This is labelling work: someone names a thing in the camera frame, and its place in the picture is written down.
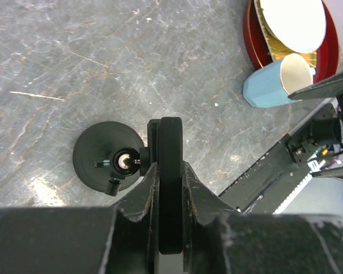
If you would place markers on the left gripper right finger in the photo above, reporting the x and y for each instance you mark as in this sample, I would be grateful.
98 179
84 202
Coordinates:
219 239

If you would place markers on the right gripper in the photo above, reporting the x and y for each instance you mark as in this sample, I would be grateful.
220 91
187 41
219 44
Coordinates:
324 128

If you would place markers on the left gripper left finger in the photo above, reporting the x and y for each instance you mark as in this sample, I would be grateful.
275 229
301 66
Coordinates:
121 238

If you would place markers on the black phone stand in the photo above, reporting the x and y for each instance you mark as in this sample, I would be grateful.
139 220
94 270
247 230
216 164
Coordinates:
110 157

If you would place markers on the black smartphone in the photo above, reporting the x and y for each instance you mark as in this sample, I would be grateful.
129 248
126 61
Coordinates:
170 166

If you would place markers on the light blue mug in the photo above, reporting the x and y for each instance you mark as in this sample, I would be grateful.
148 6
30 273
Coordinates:
272 85

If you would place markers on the yellow sponge cloth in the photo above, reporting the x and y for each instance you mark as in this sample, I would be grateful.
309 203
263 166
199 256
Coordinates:
276 48

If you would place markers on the white paper plate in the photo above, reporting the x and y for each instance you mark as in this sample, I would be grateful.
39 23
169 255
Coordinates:
299 25

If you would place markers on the red round tray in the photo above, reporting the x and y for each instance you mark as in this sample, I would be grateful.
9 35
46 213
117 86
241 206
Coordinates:
327 54

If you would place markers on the slotted cable duct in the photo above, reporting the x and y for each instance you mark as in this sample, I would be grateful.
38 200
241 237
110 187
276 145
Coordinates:
314 166

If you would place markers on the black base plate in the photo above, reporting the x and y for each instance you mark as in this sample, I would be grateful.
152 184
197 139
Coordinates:
268 182

